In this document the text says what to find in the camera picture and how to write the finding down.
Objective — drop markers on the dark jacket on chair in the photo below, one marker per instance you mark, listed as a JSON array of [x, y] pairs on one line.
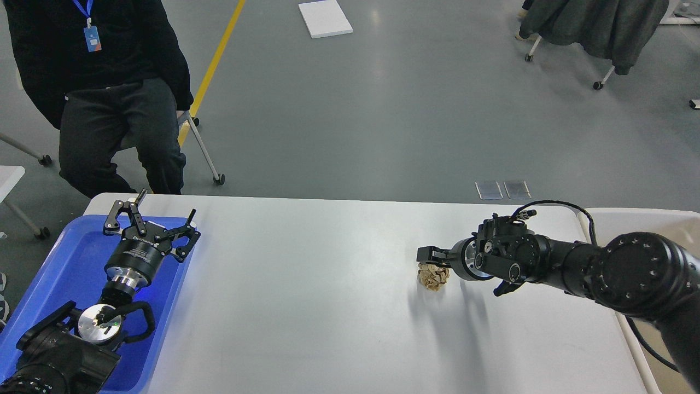
[[613, 30]]

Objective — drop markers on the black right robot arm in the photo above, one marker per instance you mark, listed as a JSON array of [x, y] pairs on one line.
[[508, 250]]

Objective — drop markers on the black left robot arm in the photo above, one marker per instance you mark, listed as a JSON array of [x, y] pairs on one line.
[[94, 318]]

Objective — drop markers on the blue lanyard badge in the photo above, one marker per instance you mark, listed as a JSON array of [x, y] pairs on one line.
[[92, 39]]

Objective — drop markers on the white board on floor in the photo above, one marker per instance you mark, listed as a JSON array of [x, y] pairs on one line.
[[324, 19]]

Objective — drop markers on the grey chair with casters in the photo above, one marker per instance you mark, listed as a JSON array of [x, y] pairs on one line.
[[185, 118]]

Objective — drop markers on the clear floor plate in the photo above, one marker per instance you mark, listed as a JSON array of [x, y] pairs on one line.
[[489, 190], [517, 190]]

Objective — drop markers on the brown paper ball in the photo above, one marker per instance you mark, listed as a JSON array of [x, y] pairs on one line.
[[432, 277]]

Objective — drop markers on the right clear floor plate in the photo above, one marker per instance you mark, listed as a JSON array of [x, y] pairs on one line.
[[517, 190]]

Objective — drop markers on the left clear floor plate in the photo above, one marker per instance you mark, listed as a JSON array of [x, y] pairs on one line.
[[489, 190]]

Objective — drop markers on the seated person in black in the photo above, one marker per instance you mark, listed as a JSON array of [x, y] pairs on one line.
[[139, 82]]

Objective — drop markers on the beige plastic bin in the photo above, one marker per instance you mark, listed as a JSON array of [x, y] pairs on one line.
[[648, 270]]

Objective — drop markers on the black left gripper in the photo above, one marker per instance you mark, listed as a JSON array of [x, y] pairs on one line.
[[143, 245]]

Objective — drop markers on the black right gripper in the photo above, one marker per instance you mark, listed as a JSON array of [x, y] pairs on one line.
[[463, 262]]

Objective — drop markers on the blue plastic tray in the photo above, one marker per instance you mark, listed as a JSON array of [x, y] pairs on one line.
[[73, 271]]

